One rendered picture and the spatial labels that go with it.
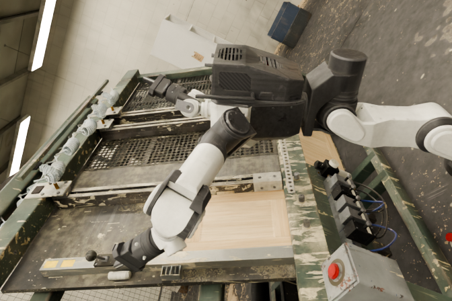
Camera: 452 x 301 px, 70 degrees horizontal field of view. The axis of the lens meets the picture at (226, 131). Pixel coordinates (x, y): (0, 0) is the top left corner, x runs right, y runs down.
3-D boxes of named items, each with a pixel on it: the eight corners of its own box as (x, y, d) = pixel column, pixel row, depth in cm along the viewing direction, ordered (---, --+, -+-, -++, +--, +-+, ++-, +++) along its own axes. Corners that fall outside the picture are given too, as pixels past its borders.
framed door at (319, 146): (354, 201, 197) (356, 199, 196) (274, 168, 186) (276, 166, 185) (323, 125, 273) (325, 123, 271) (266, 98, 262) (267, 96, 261)
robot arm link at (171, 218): (178, 251, 88) (180, 248, 70) (146, 232, 88) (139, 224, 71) (198, 216, 92) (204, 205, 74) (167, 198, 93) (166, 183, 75)
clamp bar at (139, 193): (283, 195, 142) (280, 151, 130) (34, 213, 156) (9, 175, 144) (281, 180, 151) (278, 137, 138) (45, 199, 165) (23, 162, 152)
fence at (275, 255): (294, 264, 113) (294, 256, 111) (43, 277, 125) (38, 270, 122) (292, 252, 117) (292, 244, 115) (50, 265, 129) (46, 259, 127)
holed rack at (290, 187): (295, 193, 135) (295, 191, 135) (288, 193, 136) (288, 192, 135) (269, 58, 275) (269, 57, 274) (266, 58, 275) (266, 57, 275)
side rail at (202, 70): (266, 74, 274) (264, 62, 269) (141, 89, 287) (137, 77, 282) (265, 70, 281) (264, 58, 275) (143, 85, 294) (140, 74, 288)
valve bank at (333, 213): (414, 252, 107) (354, 228, 102) (385, 275, 114) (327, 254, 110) (366, 160, 149) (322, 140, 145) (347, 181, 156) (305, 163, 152)
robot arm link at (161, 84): (161, 68, 148) (184, 79, 147) (162, 80, 157) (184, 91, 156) (146, 88, 143) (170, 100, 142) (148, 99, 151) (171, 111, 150)
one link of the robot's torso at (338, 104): (351, 84, 116) (318, 83, 116) (362, 102, 105) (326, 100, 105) (343, 116, 123) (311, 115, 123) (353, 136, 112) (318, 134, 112)
